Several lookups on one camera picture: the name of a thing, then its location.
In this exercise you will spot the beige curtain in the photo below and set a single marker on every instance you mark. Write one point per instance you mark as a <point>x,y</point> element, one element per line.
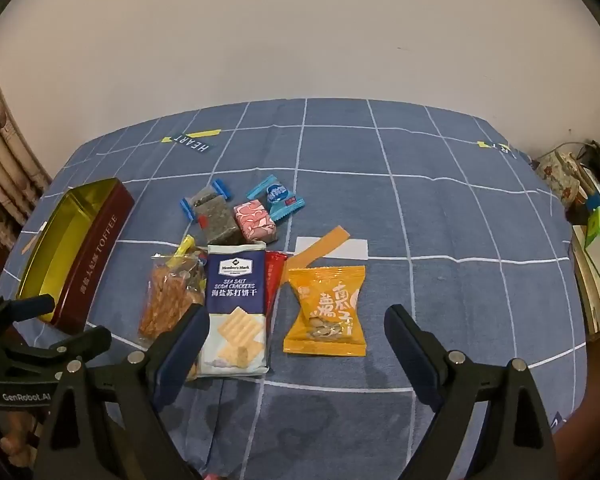
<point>0,160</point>

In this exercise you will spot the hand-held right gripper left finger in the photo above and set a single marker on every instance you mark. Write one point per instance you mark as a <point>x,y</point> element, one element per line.
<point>177,365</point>

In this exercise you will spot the small yellow snack packet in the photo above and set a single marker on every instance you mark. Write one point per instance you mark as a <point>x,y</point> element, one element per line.
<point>185,249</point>

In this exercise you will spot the clear packet of orange sticks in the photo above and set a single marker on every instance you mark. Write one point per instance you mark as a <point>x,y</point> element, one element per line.
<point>165,300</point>

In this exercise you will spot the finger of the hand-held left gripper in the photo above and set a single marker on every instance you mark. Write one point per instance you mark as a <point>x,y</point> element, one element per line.
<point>25,306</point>
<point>75,341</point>

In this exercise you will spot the pink patterned packet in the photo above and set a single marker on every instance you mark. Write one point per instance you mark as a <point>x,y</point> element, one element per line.
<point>255,220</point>

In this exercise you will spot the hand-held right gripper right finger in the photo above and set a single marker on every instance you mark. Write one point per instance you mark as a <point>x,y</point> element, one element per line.
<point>425,380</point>

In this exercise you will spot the clear packet of green block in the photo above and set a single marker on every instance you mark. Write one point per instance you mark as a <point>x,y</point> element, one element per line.
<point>220,225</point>

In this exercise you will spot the floral bag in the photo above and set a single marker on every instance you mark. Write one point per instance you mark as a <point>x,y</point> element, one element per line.
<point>555,175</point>

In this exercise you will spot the dark red tin box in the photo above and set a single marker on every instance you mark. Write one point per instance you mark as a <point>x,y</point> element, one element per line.
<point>100,240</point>

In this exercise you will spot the red snack packet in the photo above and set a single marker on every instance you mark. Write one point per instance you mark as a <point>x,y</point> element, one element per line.
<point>274,280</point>

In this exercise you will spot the person's left hand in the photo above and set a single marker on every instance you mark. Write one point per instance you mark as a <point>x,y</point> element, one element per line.
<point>12,442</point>

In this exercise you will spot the clear packet with blue ends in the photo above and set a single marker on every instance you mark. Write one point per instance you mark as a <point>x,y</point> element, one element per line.
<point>207,199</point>

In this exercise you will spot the blue and white candy packet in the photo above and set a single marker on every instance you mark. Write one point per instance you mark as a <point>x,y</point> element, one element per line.
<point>277,195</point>

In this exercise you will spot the navy and white cracker packet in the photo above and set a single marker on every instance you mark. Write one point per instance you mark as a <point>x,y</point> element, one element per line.
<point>235,300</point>

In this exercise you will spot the orange nut packet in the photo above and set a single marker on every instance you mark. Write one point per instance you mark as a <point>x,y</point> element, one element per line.
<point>325,310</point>

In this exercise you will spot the blue checked blanket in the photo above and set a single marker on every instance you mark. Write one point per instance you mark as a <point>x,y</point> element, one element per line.
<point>380,210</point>

